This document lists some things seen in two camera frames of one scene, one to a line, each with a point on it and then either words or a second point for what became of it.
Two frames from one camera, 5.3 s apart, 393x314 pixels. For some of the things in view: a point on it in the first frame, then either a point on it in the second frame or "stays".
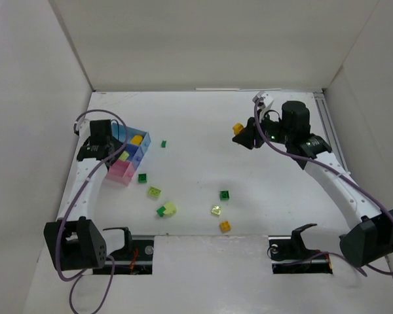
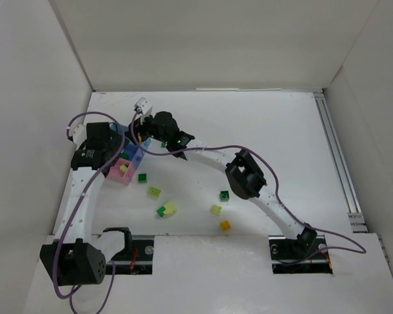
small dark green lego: [142, 178] stays
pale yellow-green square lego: [216, 209] stays
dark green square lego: [224, 195] stays
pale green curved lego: [124, 156] → [123, 168]
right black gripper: [253, 131] → [139, 127]
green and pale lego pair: [169, 209] stays
